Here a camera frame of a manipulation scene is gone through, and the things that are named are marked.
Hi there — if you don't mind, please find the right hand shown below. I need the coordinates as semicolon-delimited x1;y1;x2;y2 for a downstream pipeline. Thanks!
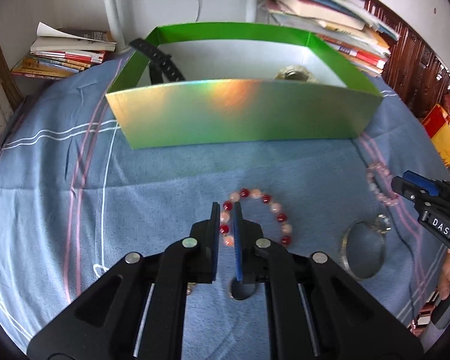
437;249;450;301

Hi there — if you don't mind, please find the black wrist watch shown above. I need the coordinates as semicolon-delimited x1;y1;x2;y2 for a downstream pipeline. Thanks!
129;38;186;86

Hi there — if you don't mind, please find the red wooden headboard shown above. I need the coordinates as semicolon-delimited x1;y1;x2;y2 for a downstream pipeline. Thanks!
359;0;450;119

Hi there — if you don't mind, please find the blue striped bed sheet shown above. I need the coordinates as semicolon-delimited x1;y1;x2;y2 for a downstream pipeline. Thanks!
0;59;448;351

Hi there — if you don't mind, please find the red yellow shopping bag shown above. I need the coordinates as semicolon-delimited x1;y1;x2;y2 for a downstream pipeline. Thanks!
422;104;450;167

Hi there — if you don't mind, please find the large book stack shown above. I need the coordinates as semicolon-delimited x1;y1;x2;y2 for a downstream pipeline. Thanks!
259;0;400;77

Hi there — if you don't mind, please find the small book stack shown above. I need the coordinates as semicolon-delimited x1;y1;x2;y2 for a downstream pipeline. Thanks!
11;22;117;80

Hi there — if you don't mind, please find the pale pink bead bracelet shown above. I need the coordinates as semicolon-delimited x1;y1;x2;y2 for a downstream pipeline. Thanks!
366;162;401;207

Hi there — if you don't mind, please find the small beaded ring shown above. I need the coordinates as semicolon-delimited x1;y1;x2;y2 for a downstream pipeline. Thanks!
374;214;393;234

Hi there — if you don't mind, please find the green holographic open box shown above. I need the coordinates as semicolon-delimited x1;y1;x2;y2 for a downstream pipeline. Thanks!
106;22;382;149

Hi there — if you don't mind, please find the cream white sport watch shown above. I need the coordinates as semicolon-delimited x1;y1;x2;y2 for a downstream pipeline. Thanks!
275;65;319;83

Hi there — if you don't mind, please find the silver bangle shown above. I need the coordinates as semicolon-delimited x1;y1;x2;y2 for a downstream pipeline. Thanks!
340;221;386;281

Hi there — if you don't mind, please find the red and pink bead bracelet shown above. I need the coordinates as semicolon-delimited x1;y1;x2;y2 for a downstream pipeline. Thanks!
219;187;293;248

